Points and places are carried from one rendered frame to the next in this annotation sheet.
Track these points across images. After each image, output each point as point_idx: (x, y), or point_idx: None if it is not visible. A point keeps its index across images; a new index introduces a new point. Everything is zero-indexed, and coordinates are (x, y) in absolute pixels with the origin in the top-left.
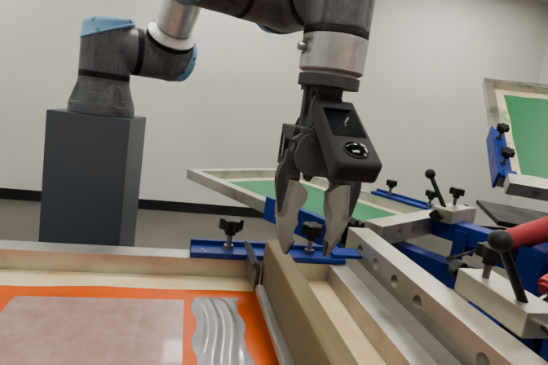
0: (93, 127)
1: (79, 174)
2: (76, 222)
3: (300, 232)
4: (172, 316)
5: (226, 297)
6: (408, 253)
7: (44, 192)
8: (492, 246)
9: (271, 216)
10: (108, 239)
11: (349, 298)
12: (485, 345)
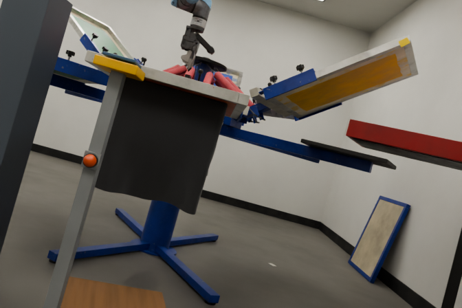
0: (62, 4)
1: (52, 29)
2: (45, 56)
3: (82, 76)
4: None
5: None
6: (100, 91)
7: (40, 36)
8: (200, 72)
9: (59, 67)
10: (51, 69)
11: None
12: None
